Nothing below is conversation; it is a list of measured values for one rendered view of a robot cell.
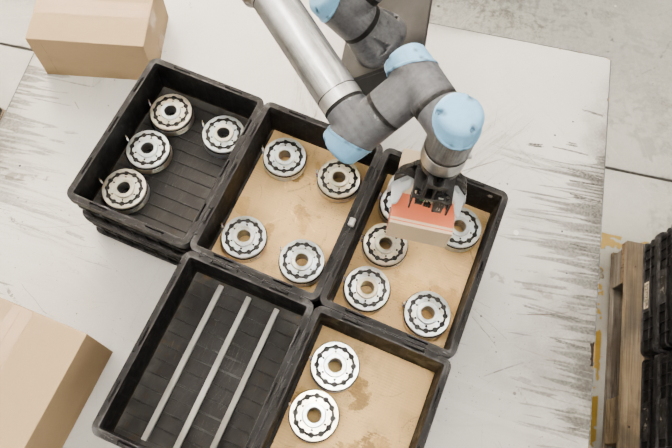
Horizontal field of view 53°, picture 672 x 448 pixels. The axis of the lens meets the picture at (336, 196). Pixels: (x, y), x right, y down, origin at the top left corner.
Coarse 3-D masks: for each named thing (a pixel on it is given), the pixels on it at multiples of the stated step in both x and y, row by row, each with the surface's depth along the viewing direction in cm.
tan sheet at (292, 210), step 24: (312, 144) 164; (264, 168) 161; (312, 168) 162; (360, 168) 162; (264, 192) 159; (288, 192) 159; (312, 192) 159; (264, 216) 156; (288, 216) 156; (312, 216) 157; (336, 216) 157; (240, 240) 154; (288, 240) 154; (312, 240) 154; (336, 240) 154; (264, 264) 152; (312, 288) 150
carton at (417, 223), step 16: (400, 160) 135; (400, 208) 127; (416, 208) 127; (400, 224) 126; (416, 224) 126; (432, 224) 126; (448, 224) 126; (416, 240) 132; (432, 240) 130; (448, 240) 128
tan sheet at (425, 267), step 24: (480, 216) 158; (360, 240) 155; (408, 240) 155; (480, 240) 156; (360, 264) 152; (408, 264) 153; (432, 264) 153; (456, 264) 153; (408, 288) 151; (432, 288) 151; (456, 288) 151; (384, 312) 148
